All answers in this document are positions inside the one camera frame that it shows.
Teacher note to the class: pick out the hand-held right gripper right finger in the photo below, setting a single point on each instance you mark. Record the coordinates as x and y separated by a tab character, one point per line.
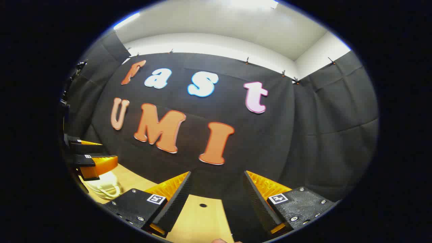
258	202

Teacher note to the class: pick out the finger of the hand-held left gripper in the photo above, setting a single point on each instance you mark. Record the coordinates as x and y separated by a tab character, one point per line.
87	148
99	167

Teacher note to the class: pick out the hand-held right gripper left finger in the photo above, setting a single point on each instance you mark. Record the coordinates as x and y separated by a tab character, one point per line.
179	202

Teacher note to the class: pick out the pale yellow suitcase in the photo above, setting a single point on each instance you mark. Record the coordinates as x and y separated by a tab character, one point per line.
104	182

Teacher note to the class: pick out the black equipment stand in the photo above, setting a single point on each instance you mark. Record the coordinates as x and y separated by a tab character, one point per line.
80	65

